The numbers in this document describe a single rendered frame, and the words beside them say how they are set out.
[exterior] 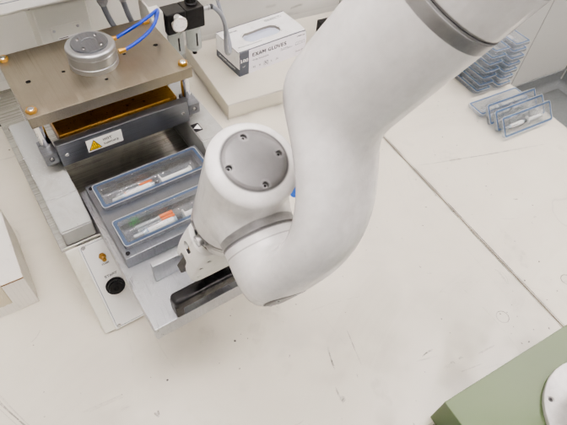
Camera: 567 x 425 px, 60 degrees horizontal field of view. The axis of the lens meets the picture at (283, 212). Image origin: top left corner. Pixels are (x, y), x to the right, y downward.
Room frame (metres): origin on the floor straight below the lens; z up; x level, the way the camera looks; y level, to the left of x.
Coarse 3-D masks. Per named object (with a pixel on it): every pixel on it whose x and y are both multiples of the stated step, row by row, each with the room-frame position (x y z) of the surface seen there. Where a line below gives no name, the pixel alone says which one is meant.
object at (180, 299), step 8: (216, 272) 0.36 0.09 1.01; (224, 272) 0.36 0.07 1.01; (200, 280) 0.35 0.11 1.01; (208, 280) 0.35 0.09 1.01; (216, 280) 0.35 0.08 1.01; (224, 280) 0.36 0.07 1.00; (232, 280) 0.36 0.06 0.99; (184, 288) 0.33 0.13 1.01; (192, 288) 0.33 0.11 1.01; (200, 288) 0.34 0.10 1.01; (208, 288) 0.34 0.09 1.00; (216, 288) 0.35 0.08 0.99; (176, 296) 0.32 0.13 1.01; (184, 296) 0.32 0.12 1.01; (192, 296) 0.32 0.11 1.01; (200, 296) 0.33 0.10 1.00; (176, 304) 0.31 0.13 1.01; (184, 304) 0.31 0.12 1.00; (176, 312) 0.31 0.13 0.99; (184, 312) 0.31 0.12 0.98
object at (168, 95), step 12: (132, 96) 0.67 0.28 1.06; (144, 96) 0.67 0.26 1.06; (156, 96) 0.68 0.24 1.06; (168, 96) 0.68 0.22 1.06; (96, 108) 0.63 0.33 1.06; (108, 108) 0.63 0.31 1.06; (120, 108) 0.63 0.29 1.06; (132, 108) 0.64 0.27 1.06; (144, 108) 0.65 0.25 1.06; (60, 120) 0.59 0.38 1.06; (72, 120) 0.59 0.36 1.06; (84, 120) 0.60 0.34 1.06; (96, 120) 0.60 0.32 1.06; (108, 120) 0.61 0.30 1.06; (60, 132) 0.56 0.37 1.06; (72, 132) 0.57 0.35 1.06
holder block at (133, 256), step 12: (192, 180) 0.55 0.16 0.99; (156, 192) 0.51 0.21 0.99; (168, 192) 0.51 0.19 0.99; (96, 204) 0.47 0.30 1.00; (132, 204) 0.48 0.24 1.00; (144, 204) 0.48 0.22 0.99; (108, 216) 0.45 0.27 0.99; (120, 216) 0.46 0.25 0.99; (108, 228) 0.43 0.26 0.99; (180, 228) 0.45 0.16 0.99; (120, 240) 0.41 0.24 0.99; (156, 240) 0.42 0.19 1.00; (168, 240) 0.42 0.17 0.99; (120, 252) 0.40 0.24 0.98; (132, 252) 0.39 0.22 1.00; (144, 252) 0.40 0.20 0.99; (156, 252) 0.41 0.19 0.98; (132, 264) 0.38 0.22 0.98
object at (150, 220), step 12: (192, 192) 0.51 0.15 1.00; (156, 204) 0.48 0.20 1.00; (168, 204) 0.48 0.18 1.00; (180, 204) 0.48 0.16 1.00; (192, 204) 0.49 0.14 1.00; (132, 216) 0.45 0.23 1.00; (144, 216) 0.45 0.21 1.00; (156, 216) 0.46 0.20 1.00; (168, 216) 0.46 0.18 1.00; (180, 216) 0.46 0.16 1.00; (120, 228) 0.43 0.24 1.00; (132, 228) 0.43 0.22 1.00; (144, 228) 0.43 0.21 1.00; (156, 228) 0.43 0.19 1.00; (132, 240) 0.41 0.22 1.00
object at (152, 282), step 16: (80, 192) 0.52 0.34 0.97; (96, 224) 0.45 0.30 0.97; (112, 240) 0.43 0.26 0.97; (112, 256) 0.41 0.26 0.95; (160, 256) 0.41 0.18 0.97; (176, 256) 0.38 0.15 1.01; (128, 272) 0.37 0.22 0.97; (144, 272) 0.37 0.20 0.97; (160, 272) 0.37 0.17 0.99; (176, 272) 0.38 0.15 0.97; (144, 288) 0.35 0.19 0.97; (160, 288) 0.35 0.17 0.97; (176, 288) 0.35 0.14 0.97; (224, 288) 0.36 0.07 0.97; (144, 304) 0.32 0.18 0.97; (160, 304) 0.32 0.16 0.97; (192, 304) 0.33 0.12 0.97; (208, 304) 0.34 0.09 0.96; (160, 320) 0.30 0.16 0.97; (176, 320) 0.31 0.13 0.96; (160, 336) 0.29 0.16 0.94
